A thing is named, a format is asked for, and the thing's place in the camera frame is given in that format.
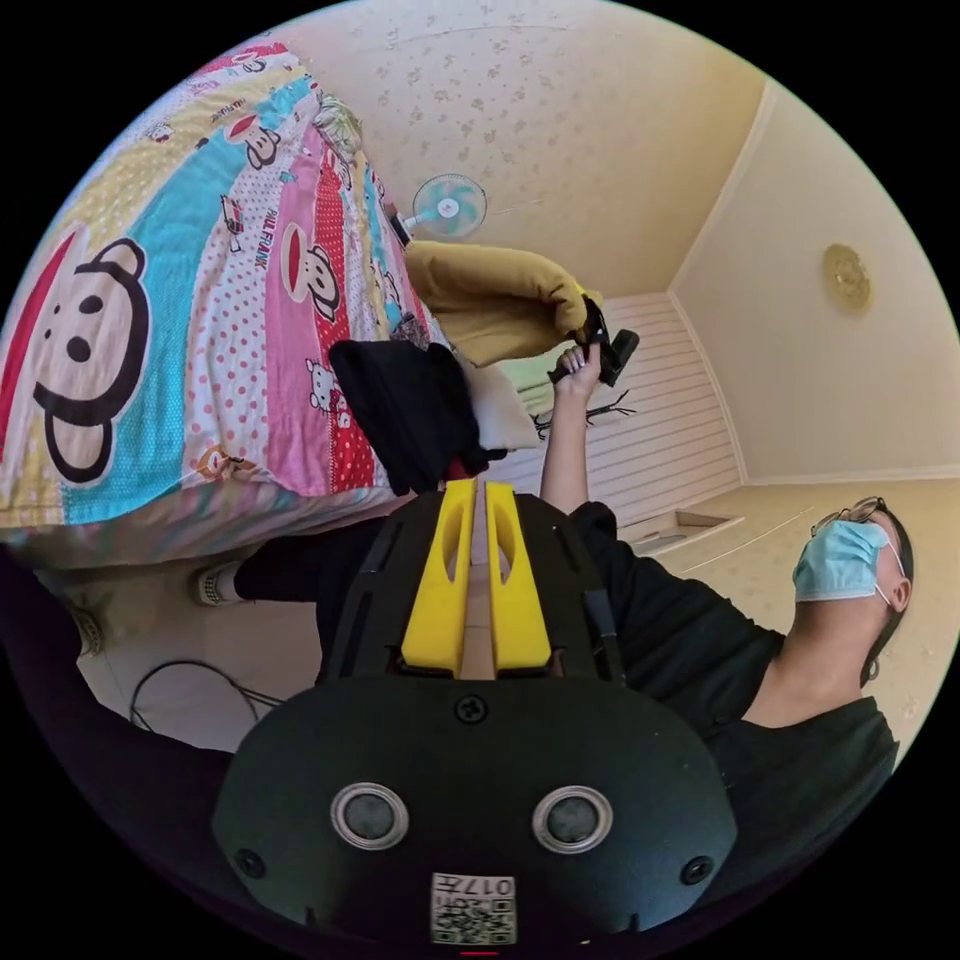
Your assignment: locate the person's right hand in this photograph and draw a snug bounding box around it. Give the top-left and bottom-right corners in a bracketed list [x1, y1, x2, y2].
[555, 344, 604, 400]

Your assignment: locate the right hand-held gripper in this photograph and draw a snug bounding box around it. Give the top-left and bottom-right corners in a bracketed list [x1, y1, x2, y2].
[549, 295, 615, 387]

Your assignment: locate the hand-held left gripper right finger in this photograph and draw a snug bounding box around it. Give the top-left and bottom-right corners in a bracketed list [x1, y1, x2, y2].
[483, 480, 554, 680]

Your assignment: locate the black cable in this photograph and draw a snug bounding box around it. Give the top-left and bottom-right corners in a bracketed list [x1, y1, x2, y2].
[128, 659, 288, 734]

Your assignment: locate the round ceiling lamp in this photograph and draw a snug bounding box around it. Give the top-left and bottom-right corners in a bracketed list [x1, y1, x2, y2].
[821, 241, 874, 314]

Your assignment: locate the yellow thermal shirt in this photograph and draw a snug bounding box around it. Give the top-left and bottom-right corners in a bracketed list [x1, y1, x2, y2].
[404, 239, 595, 370]

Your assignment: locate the person's right forearm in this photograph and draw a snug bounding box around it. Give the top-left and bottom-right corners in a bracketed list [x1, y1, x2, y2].
[539, 386, 595, 519]

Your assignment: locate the bed with cartoon printed sheet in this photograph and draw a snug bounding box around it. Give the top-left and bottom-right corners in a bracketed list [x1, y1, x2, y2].
[0, 41, 455, 573]

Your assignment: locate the person's body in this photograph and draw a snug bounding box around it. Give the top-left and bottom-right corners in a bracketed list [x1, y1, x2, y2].
[196, 494, 918, 913]

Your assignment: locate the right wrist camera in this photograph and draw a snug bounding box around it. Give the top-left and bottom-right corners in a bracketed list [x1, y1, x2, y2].
[604, 328, 642, 389]

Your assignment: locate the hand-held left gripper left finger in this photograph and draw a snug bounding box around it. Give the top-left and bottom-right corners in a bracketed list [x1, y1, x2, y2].
[400, 479, 479, 678]

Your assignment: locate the teal and white fan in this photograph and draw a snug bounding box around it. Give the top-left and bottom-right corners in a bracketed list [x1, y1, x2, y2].
[399, 173, 489, 243]

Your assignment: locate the pile of clothes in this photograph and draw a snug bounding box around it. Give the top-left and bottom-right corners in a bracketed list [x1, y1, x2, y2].
[328, 338, 543, 498]

